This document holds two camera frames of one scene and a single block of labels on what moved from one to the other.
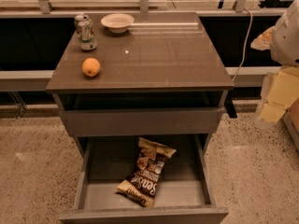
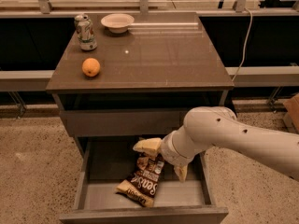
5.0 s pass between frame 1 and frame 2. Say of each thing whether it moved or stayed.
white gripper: moved
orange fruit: stayed
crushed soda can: stayed
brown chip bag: stayed
